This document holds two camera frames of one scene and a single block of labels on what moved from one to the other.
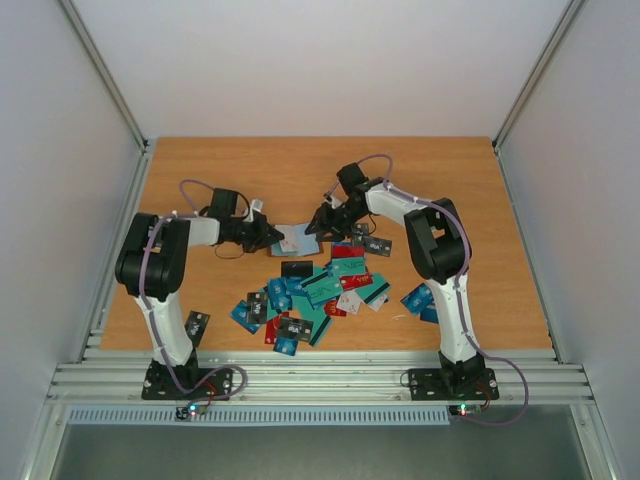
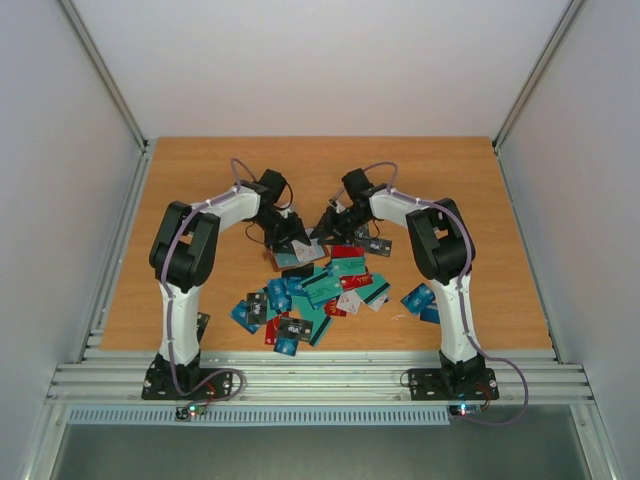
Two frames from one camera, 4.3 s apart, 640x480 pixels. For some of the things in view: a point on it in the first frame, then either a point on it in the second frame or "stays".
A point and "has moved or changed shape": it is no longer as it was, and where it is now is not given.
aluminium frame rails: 318,377 stays
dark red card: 344,251 stays
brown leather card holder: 296,242 has moved or changed shape
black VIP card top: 377,246 stays
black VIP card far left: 195,325 stays
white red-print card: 289,243 has moved or changed shape
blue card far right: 430,314 stays
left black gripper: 263,239 to 296,232
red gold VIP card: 354,281 stays
